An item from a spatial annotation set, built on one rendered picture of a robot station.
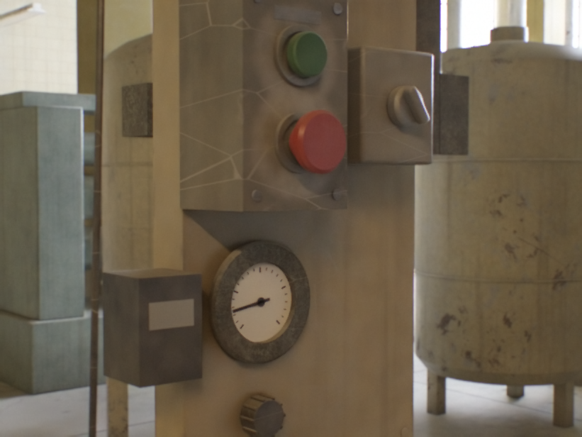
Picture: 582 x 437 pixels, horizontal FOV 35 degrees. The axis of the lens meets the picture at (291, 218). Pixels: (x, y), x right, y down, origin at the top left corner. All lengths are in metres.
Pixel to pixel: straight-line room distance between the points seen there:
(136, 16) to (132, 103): 7.55
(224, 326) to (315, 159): 0.15
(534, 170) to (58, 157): 3.25
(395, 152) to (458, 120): 0.21
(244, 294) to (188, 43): 0.18
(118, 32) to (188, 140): 7.57
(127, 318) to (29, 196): 6.15
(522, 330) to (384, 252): 4.80
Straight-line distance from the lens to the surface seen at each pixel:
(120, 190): 4.05
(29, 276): 6.81
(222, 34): 0.61
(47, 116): 6.68
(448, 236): 5.61
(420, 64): 0.71
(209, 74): 0.62
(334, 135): 0.60
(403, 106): 0.68
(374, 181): 0.76
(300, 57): 0.60
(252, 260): 0.67
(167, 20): 0.67
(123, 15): 8.25
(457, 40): 9.29
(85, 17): 8.42
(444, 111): 0.88
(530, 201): 5.50
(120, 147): 4.05
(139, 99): 0.75
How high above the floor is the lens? 1.49
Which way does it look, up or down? 2 degrees down
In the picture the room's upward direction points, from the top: straight up
